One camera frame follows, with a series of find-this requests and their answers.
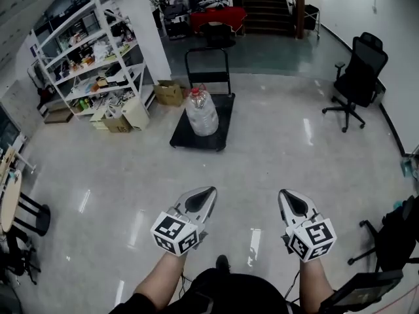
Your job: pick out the white plastic bag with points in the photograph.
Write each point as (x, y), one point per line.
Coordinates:
(114, 111)

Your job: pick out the black bin on metal stand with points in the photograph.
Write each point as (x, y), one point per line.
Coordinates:
(311, 13)

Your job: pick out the person's black clothing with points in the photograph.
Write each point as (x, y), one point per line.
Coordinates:
(229, 296)

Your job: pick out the low brown wooden crate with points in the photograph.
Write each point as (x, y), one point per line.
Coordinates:
(59, 116)

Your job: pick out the dark staircase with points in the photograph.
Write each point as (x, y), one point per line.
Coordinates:
(266, 5)

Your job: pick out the cream plastic bin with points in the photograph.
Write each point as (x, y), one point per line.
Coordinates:
(135, 114)

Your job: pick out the teal dustpan and broom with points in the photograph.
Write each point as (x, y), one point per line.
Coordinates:
(407, 168)

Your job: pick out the stack of white flat boxes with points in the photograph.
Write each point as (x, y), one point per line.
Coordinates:
(99, 121)

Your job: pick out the open cardboard box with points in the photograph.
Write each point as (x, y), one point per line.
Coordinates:
(168, 95)

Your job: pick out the person's right forearm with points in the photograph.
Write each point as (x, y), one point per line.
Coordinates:
(316, 283)

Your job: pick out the black platform trolley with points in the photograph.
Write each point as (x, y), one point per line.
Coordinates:
(224, 119)

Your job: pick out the clear water jug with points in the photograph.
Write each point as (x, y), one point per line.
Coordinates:
(203, 116)

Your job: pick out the white metal shelving rack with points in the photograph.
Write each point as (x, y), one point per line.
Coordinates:
(131, 61)

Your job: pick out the round wooden table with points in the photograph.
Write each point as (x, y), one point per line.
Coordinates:
(10, 201)

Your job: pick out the black office chair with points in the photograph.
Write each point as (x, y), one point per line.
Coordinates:
(360, 77)
(396, 240)

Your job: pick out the printed cardboard box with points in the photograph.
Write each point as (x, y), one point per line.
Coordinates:
(118, 125)

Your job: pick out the black flat monitor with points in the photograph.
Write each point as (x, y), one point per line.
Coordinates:
(366, 289)

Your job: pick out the person's left black shoe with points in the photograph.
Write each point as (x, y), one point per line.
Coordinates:
(222, 263)

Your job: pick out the black rolling stool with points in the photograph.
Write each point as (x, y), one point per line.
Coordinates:
(16, 254)

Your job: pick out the red cloth table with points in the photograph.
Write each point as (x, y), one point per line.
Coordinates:
(216, 16)

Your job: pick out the black chair with round back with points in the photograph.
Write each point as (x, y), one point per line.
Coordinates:
(217, 34)

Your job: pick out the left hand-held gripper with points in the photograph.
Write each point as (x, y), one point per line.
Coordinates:
(173, 234)

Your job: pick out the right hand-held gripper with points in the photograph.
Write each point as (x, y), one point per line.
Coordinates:
(314, 239)

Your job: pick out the person's left forearm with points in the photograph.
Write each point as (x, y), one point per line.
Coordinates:
(160, 280)

